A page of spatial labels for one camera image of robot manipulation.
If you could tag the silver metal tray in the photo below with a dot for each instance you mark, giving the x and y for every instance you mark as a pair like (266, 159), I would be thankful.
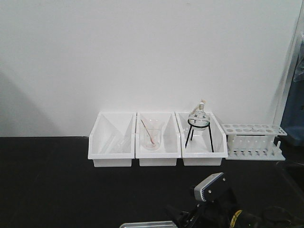
(149, 224)

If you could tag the blue pegboard drying rack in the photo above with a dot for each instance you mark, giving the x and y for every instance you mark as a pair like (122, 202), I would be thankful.
(293, 117)

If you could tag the small glass beaker in bin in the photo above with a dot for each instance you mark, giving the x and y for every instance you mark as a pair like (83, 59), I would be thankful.
(152, 132)

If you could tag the glass alcohol lamp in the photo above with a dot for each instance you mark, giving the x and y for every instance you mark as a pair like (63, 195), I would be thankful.
(198, 118)

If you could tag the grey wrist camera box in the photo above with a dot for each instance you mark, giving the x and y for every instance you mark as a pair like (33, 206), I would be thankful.
(210, 188)

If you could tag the wooden stirring stick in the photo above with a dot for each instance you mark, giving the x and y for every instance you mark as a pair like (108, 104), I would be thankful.
(147, 132)

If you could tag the right white storage bin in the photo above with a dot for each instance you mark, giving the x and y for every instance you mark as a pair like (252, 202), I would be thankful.
(198, 151)

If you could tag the black bench sink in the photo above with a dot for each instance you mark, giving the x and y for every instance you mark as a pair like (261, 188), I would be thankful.
(293, 172)

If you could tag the black tripod stand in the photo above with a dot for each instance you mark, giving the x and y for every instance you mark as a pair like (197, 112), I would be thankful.
(191, 131)

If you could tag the left white storage bin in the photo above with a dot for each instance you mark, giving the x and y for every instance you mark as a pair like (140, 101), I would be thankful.
(112, 140)

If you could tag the middle white storage bin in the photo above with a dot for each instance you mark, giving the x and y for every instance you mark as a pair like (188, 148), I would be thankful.
(170, 149)

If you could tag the white test tube rack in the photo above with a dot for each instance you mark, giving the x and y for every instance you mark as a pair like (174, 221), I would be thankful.
(253, 142)

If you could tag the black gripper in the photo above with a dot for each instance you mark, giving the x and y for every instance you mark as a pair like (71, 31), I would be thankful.
(213, 211)

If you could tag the clear glass beaker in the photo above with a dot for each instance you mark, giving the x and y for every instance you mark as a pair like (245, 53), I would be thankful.
(277, 217)

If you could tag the white storage bin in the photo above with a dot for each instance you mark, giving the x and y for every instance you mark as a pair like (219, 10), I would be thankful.
(170, 149)
(112, 140)
(198, 151)

